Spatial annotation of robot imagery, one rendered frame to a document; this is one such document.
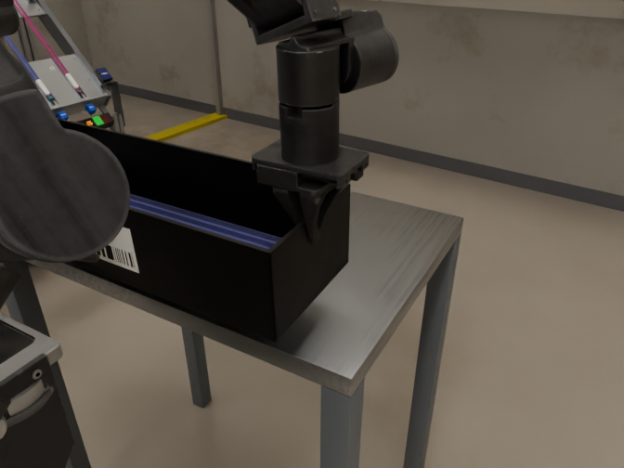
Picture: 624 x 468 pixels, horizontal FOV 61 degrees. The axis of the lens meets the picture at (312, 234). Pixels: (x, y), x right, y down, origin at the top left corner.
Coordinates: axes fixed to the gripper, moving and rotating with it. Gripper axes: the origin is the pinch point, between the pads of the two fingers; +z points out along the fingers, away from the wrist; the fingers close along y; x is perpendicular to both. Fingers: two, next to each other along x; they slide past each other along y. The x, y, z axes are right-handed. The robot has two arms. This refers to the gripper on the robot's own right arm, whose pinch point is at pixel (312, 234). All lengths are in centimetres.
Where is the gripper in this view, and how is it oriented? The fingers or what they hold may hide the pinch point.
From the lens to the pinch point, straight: 57.2
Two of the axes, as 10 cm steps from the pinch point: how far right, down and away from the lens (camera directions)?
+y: -8.7, -2.4, 4.3
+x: -4.9, 4.5, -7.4
